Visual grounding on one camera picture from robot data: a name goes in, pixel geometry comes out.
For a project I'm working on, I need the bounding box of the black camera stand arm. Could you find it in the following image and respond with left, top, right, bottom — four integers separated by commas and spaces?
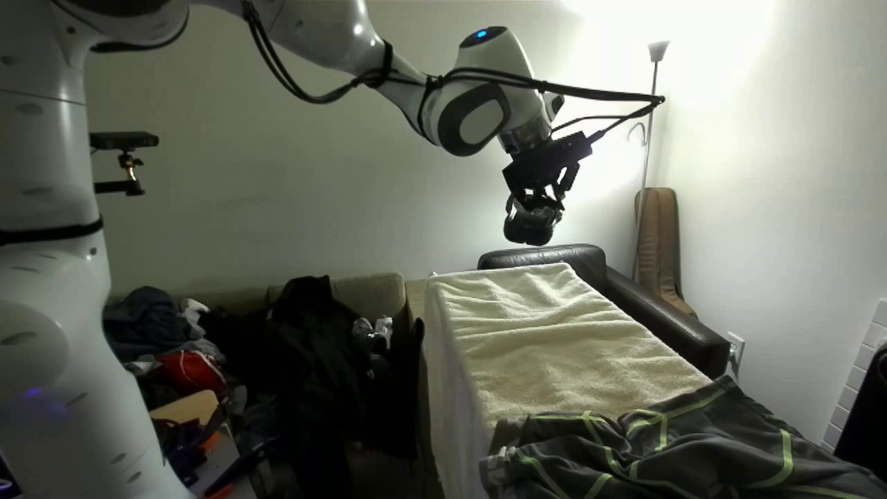
93, 149, 149, 199

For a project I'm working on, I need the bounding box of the black leather armchair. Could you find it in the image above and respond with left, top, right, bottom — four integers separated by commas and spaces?
477, 242, 732, 379

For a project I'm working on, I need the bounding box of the white wall outlet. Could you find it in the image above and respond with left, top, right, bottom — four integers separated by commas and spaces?
725, 330, 747, 378

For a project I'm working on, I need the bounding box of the black bar camera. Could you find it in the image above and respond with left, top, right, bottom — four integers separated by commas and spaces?
89, 131, 160, 154

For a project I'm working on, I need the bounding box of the red garment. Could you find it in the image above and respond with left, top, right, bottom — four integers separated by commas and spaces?
157, 346, 231, 400

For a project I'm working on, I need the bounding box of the brown wicker board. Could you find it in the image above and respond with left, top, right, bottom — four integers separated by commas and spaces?
631, 187, 700, 323

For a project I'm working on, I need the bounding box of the beige sofa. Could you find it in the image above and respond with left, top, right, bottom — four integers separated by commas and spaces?
104, 270, 411, 327

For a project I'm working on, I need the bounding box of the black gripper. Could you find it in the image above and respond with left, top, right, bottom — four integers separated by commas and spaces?
504, 170, 570, 221

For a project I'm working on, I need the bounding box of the cream covered table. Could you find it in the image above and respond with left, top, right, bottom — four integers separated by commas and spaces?
415, 262, 714, 499

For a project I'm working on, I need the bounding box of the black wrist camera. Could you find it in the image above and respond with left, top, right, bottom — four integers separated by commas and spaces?
502, 131, 596, 190

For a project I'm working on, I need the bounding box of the dark green striped cloth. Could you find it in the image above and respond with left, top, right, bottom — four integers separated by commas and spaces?
480, 371, 887, 499

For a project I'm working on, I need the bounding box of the dark blue garment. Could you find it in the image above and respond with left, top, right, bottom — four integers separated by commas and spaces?
102, 284, 199, 355

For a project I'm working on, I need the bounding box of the black jacket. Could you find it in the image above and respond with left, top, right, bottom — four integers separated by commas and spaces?
262, 273, 426, 499

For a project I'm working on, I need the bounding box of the thin white floor lamp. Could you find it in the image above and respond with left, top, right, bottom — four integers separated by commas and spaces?
624, 40, 673, 192

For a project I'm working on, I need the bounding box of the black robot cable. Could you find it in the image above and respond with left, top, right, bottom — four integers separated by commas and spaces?
239, 0, 668, 144

